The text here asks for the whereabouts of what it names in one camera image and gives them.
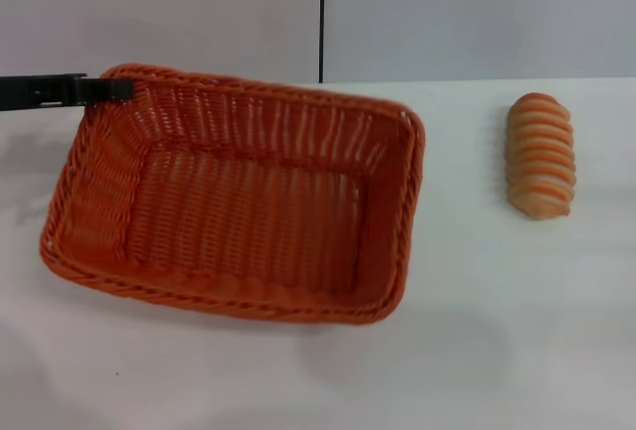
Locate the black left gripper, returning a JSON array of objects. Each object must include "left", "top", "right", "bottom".
[{"left": 0, "top": 73, "right": 134, "bottom": 112}]

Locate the orange woven plastic basket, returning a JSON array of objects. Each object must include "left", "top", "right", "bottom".
[{"left": 39, "top": 63, "right": 426, "bottom": 325}]

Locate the striped orange toy bread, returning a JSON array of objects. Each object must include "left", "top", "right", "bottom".
[{"left": 505, "top": 92, "right": 577, "bottom": 220}]

